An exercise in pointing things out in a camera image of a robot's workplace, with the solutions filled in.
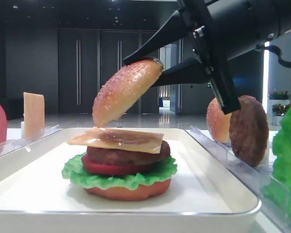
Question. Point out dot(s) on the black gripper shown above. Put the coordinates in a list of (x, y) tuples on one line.
[(195, 18)]

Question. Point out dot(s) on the sesame top bun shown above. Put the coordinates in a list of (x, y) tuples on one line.
[(123, 89)]

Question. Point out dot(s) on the sesame bun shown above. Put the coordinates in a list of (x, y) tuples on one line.
[(217, 122), (123, 89)]

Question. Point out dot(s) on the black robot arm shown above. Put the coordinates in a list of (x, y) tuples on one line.
[(220, 30)]

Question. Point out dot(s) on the orange cheese slice on burger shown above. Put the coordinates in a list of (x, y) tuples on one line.
[(111, 138)]

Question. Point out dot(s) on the standing brown meat patty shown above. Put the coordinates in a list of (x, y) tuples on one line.
[(249, 131)]

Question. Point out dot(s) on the brown meat patty on burger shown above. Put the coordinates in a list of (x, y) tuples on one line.
[(117, 157)]

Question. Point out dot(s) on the red tomato slice on burger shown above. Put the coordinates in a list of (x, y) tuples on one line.
[(112, 170)]

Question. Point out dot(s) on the standing orange cheese slice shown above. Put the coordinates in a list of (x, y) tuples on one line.
[(34, 114)]

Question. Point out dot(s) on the green lettuce leaf on burger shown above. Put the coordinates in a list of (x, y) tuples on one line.
[(161, 171)]

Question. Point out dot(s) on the standing green lettuce leaf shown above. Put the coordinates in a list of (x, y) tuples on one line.
[(286, 165)]

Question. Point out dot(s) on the standing sesame bun right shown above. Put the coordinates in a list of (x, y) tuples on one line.
[(217, 122)]

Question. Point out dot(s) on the potted flower plants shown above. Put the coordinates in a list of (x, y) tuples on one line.
[(278, 105)]

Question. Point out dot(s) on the bottom bun under burger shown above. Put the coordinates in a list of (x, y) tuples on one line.
[(143, 192)]

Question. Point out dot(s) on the white rectangular metal tray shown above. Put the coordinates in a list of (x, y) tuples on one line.
[(204, 197)]

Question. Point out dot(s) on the long clear rail right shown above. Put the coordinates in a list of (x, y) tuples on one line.
[(275, 215)]

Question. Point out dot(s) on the long clear rail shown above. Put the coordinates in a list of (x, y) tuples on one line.
[(275, 215), (12, 145)]

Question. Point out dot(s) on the long clear rail left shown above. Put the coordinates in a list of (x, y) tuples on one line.
[(12, 145)]

